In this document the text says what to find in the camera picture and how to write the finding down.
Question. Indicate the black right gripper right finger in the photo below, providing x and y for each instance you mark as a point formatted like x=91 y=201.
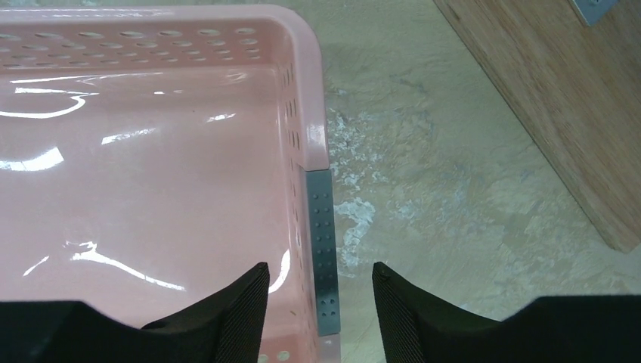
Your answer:
x=417 y=326

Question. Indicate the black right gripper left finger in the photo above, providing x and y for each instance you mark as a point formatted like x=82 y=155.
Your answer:
x=224 y=327

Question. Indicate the pink perforated plastic basket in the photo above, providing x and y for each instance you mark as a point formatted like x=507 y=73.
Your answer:
x=150 y=156

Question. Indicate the wooden board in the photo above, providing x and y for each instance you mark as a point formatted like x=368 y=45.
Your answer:
x=576 y=90

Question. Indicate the grey metal bracket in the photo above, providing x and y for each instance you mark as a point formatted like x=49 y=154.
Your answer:
x=591 y=11

